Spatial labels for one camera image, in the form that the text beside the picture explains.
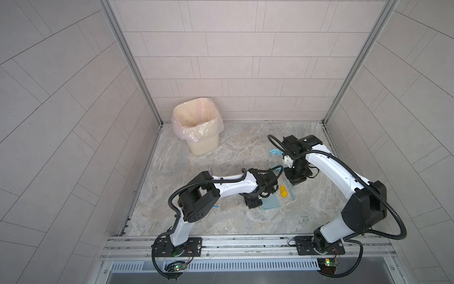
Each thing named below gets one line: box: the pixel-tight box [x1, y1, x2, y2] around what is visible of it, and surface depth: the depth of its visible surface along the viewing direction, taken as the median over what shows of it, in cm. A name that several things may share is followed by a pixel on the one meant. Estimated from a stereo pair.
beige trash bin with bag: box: [171, 97, 225, 156], surface depth 93 cm
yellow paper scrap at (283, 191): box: [279, 184, 288, 199], surface depth 88 cm
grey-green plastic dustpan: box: [260, 192, 281, 210], surface depth 86 cm
